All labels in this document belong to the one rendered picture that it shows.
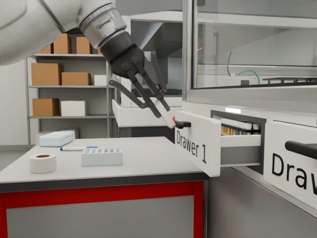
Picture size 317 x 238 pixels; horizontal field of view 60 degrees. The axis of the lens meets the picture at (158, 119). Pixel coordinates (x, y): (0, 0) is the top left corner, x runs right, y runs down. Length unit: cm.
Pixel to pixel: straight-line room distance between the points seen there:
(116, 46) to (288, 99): 35
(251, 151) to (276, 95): 12
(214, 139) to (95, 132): 443
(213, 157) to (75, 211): 43
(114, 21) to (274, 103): 35
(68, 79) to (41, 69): 41
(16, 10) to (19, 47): 7
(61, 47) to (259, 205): 413
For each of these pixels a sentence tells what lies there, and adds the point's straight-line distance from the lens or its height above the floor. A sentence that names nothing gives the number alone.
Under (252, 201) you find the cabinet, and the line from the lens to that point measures 64.
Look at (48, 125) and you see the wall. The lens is 506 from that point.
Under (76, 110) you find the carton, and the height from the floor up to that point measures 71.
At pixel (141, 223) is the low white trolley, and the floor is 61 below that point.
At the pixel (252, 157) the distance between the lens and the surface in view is 59.
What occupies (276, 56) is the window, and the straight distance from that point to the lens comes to 58.
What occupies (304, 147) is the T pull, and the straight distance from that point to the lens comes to 40.
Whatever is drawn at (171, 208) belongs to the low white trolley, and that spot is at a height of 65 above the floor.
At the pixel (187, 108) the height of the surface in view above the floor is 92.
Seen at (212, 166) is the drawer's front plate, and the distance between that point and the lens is 54.
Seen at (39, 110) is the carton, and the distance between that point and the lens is 462.
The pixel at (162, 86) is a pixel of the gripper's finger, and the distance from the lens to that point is 63.
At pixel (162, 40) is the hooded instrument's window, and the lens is 150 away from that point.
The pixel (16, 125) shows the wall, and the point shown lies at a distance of 524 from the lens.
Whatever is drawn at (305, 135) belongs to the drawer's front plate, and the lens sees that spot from 45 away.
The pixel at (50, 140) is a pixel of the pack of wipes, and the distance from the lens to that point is 120.
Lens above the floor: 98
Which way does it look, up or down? 5 degrees down
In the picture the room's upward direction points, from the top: straight up
